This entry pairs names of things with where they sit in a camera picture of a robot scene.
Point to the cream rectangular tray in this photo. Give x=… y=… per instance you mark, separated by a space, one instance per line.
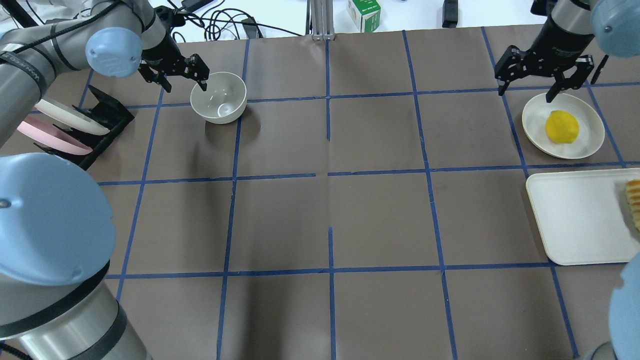
x=583 y=217

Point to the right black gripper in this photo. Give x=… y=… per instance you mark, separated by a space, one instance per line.
x=559 y=36

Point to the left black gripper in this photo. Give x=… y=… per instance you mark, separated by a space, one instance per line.
x=161 y=51

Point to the pink plate in rack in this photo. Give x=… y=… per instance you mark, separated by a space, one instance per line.
x=49 y=135

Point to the green white carton box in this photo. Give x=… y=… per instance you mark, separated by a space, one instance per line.
x=365 y=14

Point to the cream plate in rack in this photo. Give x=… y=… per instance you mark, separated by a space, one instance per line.
x=70 y=116

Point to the cream round plate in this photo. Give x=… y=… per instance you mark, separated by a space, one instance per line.
x=591 y=131

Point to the black power adapter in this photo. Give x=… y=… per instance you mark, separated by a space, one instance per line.
x=450 y=13

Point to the yellow lemon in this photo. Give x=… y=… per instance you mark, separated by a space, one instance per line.
x=562 y=127

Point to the black dish rack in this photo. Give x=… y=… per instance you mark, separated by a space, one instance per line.
x=108 y=112

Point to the white ceramic bowl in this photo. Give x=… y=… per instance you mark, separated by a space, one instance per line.
x=224 y=100

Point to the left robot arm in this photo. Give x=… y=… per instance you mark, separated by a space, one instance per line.
x=57 y=235

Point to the aluminium frame post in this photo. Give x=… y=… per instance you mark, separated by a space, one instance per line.
x=320 y=20

